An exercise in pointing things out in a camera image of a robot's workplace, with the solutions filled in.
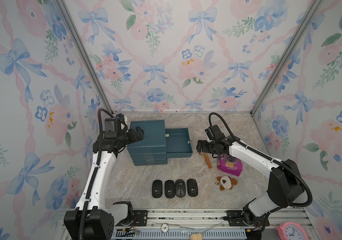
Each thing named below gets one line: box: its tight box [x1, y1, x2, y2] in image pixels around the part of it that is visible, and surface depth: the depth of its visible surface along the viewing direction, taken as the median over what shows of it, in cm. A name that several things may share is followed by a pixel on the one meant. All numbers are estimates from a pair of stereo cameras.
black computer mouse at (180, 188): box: [175, 179, 186, 198], surface depth 83 cm
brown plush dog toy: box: [214, 175, 238, 191], surface depth 85 cm
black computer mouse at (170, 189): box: [164, 179, 176, 199], surface depth 83 cm
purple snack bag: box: [217, 154, 243, 177], surface depth 88 cm
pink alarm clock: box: [276, 221, 309, 240], surface depth 70 cm
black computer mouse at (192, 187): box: [187, 178, 199, 197], surface depth 83 cm
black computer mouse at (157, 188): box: [152, 179, 163, 199], surface depth 83 cm
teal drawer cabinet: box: [127, 119, 168, 166], surface depth 81 cm
